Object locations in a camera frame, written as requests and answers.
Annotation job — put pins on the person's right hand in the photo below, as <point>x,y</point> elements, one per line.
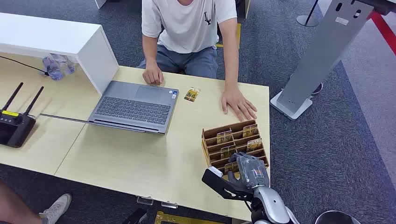
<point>152,75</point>

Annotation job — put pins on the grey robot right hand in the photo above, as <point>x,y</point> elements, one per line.
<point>252,173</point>

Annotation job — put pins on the person's left hand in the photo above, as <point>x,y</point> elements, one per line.
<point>236,103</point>

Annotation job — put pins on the person's right forearm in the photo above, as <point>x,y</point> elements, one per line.
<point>150,51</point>

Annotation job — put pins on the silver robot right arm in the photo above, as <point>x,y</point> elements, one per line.
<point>272,204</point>

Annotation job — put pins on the person's left forearm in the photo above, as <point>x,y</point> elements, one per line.
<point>229,58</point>

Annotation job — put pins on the card in holder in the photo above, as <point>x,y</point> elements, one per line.
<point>231,168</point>
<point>224,137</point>
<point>250,130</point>
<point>227,151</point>
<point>254,144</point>

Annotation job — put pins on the yellow printed card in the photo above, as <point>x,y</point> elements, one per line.
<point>192,94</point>

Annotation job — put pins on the wooden card holder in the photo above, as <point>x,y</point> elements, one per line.
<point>213,151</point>

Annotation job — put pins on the person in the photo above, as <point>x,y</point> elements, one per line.
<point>187,28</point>

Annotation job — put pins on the person's leg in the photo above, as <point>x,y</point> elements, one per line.
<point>15,207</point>

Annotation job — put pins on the grey laptop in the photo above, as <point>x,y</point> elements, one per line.
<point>133,106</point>

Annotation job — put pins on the yellow stool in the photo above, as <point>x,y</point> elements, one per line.
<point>238,35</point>

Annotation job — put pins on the clear plastic water bottle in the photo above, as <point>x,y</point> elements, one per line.
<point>67,64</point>
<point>53,69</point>

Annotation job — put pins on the round dark base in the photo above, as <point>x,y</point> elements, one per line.
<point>337,218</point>

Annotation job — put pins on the grey kiosk stand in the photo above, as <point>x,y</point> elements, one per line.
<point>321,52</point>

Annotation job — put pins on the white desk shelf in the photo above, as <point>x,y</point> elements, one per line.
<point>52,37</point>

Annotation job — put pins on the stanchion pole with base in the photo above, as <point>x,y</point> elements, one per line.
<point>307,19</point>

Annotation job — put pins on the black box under desk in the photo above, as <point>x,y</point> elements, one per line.
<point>136,217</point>

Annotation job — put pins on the black remote controller with antennas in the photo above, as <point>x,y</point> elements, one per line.
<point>14,126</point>

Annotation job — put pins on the red barrier belt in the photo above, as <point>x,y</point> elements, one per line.
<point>383,31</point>

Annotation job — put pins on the white sneaker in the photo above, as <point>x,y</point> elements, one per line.
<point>55,209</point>

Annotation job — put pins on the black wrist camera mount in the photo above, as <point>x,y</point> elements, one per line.
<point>216,183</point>

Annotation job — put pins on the yellow floor frame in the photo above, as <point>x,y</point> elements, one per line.
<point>182,220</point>

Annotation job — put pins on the clear desk bracket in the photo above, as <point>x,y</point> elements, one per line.
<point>145,201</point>
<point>169,205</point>

